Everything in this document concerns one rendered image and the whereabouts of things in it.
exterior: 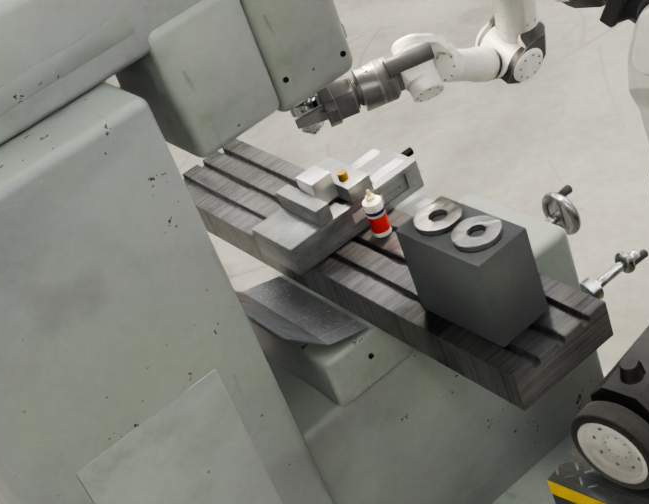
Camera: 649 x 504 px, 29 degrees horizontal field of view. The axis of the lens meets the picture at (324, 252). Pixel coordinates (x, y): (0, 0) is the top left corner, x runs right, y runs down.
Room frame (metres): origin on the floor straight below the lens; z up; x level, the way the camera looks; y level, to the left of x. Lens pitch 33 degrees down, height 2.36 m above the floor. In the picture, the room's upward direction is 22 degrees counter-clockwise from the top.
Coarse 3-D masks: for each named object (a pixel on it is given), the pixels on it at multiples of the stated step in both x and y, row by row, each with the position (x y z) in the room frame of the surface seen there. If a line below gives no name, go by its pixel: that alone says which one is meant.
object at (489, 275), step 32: (416, 224) 1.86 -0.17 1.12; (448, 224) 1.82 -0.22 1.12; (480, 224) 1.78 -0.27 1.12; (512, 224) 1.77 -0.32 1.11; (416, 256) 1.85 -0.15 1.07; (448, 256) 1.76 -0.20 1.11; (480, 256) 1.71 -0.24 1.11; (512, 256) 1.72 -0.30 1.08; (416, 288) 1.88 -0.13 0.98; (448, 288) 1.79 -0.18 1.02; (480, 288) 1.70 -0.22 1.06; (512, 288) 1.71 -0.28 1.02; (448, 320) 1.82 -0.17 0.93; (480, 320) 1.73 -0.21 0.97; (512, 320) 1.70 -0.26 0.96
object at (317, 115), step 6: (318, 108) 2.16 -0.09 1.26; (306, 114) 2.16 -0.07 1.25; (312, 114) 2.16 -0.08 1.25; (318, 114) 2.16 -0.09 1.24; (324, 114) 2.15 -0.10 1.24; (300, 120) 2.16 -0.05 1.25; (306, 120) 2.16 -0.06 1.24; (312, 120) 2.16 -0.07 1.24; (318, 120) 2.16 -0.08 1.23; (324, 120) 2.16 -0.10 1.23; (300, 126) 2.16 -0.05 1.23; (306, 126) 2.16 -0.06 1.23
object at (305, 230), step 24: (360, 168) 2.34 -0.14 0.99; (384, 168) 2.30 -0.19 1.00; (408, 168) 2.27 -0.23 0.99; (288, 192) 2.29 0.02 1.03; (384, 192) 2.25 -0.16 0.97; (408, 192) 2.27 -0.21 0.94; (288, 216) 2.26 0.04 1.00; (312, 216) 2.19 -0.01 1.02; (336, 216) 2.19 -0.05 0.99; (360, 216) 2.21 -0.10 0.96; (264, 240) 2.23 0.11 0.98; (288, 240) 2.17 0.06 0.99; (312, 240) 2.16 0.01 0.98; (336, 240) 2.18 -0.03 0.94; (288, 264) 2.17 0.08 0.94; (312, 264) 2.15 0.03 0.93
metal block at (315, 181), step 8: (312, 168) 2.29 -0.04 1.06; (320, 168) 2.28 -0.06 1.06; (304, 176) 2.27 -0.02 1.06; (312, 176) 2.26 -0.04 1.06; (320, 176) 2.25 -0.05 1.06; (328, 176) 2.25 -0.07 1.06; (304, 184) 2.25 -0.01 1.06; (312, 184) 2.23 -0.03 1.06; (320, 184) 2.24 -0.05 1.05; (328, 184) 2.24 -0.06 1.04; (312, 192) 2.23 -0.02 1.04; (320, 192) 2.23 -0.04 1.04; (328, 192) 2.24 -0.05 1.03; (336, 192) 2.25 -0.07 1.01; (328, 200) 2.24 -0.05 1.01
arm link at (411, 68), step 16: (416, 48) 2.16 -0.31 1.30; (384, 64) 2.15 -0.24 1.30; (400, 64) 2.14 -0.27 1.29; (416, 64) 2.14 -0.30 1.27; (432, 64) 2.17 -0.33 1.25; (384, 80) 2.15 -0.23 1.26; (400, 80) 2.16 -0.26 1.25; (416, 80) 2.15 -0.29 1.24; (432, 80) 2.14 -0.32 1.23; (416, 96) 2.14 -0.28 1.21; (432, 96) 2.16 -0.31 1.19
